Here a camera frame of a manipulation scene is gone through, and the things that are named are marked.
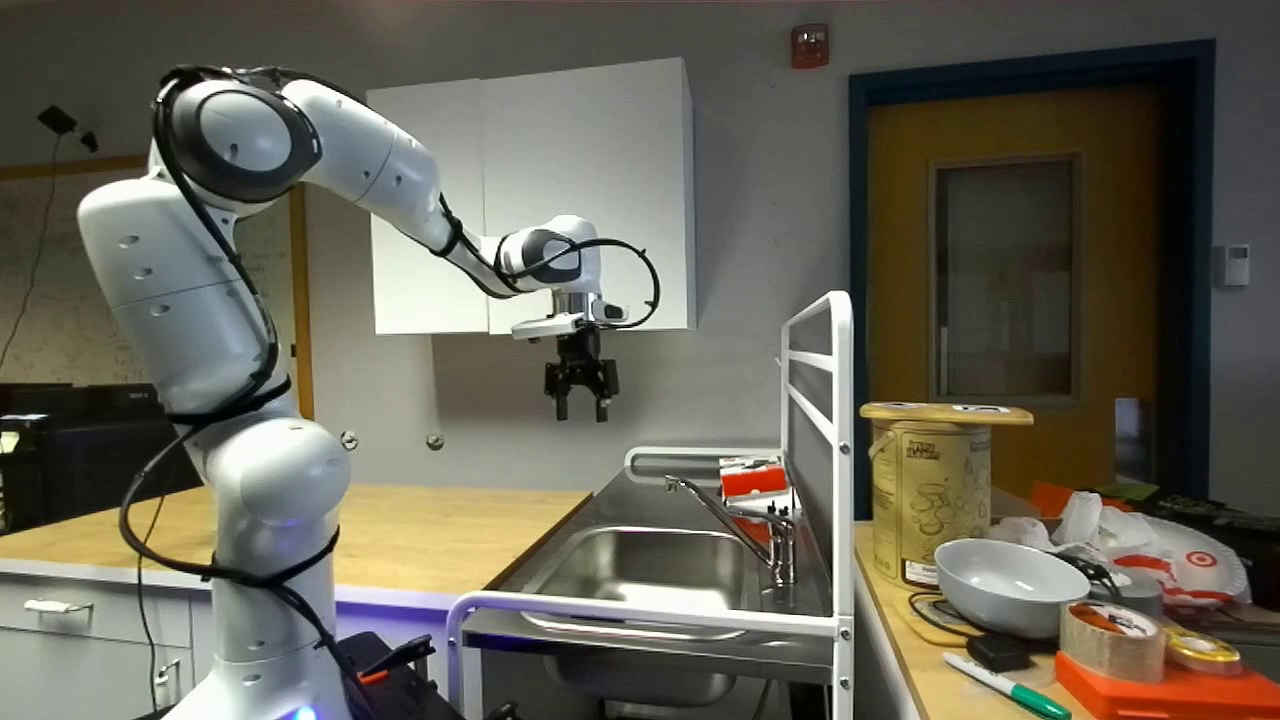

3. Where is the grey bowl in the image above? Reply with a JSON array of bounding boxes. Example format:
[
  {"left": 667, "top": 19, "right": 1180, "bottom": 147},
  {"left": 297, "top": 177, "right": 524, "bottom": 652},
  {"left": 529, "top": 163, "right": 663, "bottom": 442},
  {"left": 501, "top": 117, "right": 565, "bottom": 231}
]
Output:
[{"left": 934, "top": 537, "right": 1092, "bottom": 640}]

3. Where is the yellow wooden door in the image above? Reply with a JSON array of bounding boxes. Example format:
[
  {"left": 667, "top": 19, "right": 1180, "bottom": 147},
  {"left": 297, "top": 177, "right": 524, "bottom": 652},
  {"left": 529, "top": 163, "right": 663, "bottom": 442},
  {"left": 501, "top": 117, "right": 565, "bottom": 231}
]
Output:
[{"left": 849, "top": 39, "right": 1218, "bottom": 521}]

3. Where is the grey drawer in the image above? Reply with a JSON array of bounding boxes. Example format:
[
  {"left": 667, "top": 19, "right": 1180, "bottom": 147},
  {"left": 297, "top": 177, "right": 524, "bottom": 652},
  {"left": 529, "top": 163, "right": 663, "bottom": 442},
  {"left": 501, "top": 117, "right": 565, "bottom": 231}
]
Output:
[{"left": 0, "top": 574, "right": 197, "bottom": 651}]

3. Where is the chrome tap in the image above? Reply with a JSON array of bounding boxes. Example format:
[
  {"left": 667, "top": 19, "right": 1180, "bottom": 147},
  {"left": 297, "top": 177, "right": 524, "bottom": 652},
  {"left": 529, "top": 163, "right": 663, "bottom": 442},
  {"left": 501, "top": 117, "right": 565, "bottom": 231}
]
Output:
[{"left": 664, "top": 474, "right": 799, "bottom": 588}]

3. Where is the white wall cabinet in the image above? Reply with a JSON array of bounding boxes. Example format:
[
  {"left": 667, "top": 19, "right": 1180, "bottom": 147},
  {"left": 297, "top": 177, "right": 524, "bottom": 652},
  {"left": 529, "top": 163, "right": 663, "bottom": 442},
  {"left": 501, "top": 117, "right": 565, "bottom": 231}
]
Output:
[{"left": 366, "top": 57, "right": 698, "bottom": 337}]

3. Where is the white and red plastic bag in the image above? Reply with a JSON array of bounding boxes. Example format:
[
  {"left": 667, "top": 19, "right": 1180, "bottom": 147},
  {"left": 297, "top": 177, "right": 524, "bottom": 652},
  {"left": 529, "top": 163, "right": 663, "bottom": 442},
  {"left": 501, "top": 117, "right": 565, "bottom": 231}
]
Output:
[{"left": 988, "top": 489, "right": 1252, "bottom": 608}]

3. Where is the steel sink unit white frame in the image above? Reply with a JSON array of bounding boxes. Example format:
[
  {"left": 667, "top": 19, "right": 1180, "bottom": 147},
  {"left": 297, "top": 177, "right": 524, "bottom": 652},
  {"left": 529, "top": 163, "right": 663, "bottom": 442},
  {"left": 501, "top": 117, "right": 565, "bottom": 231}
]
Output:
[{"left": 445, "top": 290, "right": 857, "bottom": 720}]

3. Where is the red fire alarm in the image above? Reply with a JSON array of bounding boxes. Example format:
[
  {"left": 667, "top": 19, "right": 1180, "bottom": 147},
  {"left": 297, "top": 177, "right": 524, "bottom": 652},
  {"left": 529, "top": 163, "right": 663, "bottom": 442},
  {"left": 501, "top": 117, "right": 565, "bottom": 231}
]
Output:
[{"left": 790, "top": 23, "right": 831, "bottom": 70}]

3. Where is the camera on mount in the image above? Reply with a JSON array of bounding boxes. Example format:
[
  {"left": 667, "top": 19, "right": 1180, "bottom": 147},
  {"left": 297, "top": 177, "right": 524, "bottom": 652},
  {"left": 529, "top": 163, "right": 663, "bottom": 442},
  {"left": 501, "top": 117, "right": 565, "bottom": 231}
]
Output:
[{"left": 37, "top": 104, "right": 100, "bottom": 154}]

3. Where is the wooden lid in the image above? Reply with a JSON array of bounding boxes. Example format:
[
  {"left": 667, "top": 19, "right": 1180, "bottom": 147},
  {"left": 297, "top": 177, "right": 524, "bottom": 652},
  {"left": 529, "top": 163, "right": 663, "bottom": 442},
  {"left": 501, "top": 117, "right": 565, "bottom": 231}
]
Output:
[{"left": 859, "top": 401, "right": 1036, "bottom": 428}]

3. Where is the black printer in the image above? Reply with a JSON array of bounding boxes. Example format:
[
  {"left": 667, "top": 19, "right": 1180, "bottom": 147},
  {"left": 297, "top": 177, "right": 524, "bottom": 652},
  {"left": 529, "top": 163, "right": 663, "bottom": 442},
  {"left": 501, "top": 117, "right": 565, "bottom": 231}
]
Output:
[{"left": 0, "top": 382, "right": 204, "bottom": 537}]

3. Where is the black cable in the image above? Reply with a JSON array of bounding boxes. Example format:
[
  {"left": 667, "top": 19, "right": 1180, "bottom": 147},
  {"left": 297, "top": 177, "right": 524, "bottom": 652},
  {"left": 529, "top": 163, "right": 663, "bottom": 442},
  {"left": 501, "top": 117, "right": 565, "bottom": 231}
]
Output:
[{"left": 0, "top": 130, "right": 67, "bottom": 373}]

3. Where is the red and white box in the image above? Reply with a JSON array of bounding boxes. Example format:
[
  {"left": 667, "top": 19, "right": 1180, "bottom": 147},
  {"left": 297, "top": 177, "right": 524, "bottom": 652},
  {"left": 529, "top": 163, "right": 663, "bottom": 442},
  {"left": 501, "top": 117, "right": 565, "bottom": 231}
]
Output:
[{"left": 719, "top": 456, "right": 792, "bottom": 502}]

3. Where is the green and white marker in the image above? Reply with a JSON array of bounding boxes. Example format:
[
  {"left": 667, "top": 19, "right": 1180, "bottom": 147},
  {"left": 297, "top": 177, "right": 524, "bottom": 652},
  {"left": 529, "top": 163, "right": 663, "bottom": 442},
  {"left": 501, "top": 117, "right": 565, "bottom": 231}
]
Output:
[{"left": 942, "top": 651, "right": 1074, "bottom": 720}]

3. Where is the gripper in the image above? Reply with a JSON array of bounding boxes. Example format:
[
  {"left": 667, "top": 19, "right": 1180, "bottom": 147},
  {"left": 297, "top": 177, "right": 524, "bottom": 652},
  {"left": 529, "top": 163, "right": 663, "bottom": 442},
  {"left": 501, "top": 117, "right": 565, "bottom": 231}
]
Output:
[{"left": 543, "top": 328, "right": 621, "bottom": 424}]

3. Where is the steel sink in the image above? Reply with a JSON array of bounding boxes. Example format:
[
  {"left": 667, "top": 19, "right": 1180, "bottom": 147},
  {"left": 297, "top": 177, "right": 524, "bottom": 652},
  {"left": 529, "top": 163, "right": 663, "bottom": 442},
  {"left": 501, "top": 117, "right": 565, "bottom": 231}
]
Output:
[{"left": 519, "top": 526, "right": 753, "bottom": 643}]

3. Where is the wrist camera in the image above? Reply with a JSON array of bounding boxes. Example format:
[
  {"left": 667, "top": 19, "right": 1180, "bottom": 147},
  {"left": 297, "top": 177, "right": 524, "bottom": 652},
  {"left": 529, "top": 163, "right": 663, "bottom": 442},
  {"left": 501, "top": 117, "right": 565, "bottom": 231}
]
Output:
[{"left": 511, "top": 312, "right": 593, "bottom": 342}]

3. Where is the black power adapter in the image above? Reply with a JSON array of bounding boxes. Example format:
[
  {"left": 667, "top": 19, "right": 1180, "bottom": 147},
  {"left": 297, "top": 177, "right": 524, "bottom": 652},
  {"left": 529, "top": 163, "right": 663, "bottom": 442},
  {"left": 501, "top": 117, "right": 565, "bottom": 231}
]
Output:
[{"left": 964, "top": 631, "right": 1037, "bottom": 674}]

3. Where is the beige printed tin canister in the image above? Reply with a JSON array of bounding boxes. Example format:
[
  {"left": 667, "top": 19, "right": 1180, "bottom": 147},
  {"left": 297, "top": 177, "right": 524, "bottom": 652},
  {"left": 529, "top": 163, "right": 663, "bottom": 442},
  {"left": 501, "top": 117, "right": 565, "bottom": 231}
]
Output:
[{"left": 868, "top": 420, "right": 994, "bottom": 591}]

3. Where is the black clamp with orange trigger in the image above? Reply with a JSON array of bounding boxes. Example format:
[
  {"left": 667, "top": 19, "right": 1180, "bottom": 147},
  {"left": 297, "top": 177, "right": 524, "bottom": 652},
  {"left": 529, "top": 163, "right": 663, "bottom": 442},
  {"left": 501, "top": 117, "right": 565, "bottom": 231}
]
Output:
[{"left": 338, "top": 631, "right": 453, "bottom": 720}]

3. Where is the clear packing tape roll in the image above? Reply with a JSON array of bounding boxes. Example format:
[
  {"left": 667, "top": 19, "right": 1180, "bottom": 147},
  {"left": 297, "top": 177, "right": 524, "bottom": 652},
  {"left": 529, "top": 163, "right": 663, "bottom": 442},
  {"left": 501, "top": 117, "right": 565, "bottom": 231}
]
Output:
[{"left": 1059, "top": 601, "right": 1167, "bottom": 684}]

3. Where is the orange box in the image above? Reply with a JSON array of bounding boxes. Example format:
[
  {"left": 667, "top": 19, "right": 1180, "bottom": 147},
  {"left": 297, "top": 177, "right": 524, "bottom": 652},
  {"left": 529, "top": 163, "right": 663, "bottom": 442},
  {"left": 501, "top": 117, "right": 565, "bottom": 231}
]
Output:
[{"left": 1054, "top": 650, "right": 1280, "bottom": 720}]

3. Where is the small yellow tape roll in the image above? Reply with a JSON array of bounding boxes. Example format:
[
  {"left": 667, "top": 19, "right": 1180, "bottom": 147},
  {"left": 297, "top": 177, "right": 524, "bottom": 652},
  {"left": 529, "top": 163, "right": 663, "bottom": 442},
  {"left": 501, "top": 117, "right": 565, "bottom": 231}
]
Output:
[{"left": 1164, "top": 627, "right": 1244, "bottom": 677}]

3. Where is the grey duct tape roll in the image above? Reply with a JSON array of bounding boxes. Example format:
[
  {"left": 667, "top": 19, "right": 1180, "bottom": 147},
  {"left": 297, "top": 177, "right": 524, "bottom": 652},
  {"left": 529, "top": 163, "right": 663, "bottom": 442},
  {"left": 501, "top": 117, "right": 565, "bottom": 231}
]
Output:
[{"left": 1084, "top": 564, "right": 1165, "bottom": 618}]

